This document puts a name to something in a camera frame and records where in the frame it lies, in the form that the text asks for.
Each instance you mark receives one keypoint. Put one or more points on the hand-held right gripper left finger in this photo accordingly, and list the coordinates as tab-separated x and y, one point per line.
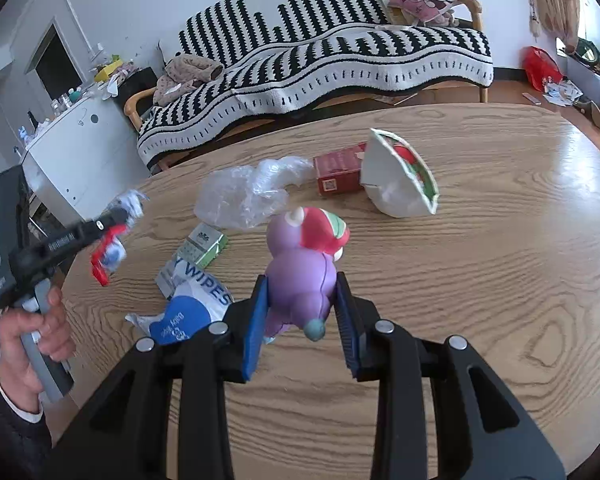
256	335

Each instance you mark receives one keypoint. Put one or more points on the brown dotted garment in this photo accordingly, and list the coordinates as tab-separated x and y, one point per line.
190	72

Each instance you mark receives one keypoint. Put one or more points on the red plastic bag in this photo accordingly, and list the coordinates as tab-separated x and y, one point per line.
540	67

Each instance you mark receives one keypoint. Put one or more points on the red carton box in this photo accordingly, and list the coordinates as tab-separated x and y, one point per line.
337	170

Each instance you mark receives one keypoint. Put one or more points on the yellow box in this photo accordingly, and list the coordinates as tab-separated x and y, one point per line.
109	71

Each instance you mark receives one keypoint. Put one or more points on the person's left hand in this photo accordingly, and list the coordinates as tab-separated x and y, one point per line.
10	355

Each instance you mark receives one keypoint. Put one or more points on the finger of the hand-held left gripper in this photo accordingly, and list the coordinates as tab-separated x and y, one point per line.
112	219

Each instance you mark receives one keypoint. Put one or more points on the black white striped blanket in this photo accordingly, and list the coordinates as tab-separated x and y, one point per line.
330	60

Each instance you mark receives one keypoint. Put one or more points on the pile of scattered papers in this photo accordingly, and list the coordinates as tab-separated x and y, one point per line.
562	92

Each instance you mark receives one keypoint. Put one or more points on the white cabinet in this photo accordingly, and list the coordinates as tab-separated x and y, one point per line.
80	160

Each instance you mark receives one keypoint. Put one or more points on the clear plastic bag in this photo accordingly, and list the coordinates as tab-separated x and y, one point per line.
245	190

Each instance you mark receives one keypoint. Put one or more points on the black upright panel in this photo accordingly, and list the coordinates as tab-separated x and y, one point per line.
12	200

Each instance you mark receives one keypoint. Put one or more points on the brown patterned curtain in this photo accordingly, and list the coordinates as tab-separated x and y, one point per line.
555	0

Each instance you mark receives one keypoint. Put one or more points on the person's left forearm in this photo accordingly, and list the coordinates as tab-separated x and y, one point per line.
15	440

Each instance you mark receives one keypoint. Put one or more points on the row of small bottles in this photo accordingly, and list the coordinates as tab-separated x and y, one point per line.
60	102

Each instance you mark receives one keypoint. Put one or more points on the wooden sofa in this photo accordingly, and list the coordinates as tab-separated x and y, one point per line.
475	10

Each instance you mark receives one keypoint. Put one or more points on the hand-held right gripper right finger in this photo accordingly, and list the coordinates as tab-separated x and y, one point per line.
347	332

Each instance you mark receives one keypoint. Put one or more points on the purple squishy toy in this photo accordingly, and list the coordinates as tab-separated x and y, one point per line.
295	270

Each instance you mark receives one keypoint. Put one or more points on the hanging wall ornament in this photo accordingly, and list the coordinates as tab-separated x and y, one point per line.
534	22

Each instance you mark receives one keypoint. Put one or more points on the pink cartoon pillow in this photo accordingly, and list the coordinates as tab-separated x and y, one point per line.
425	2

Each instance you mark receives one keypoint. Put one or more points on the green white packet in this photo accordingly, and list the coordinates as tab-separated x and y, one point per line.
205	245

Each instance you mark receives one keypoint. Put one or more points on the white blue wet wipes packet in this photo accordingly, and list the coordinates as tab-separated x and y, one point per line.
200	285

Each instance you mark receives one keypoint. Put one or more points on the red white wrapper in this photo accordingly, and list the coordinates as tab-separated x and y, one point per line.
111	255

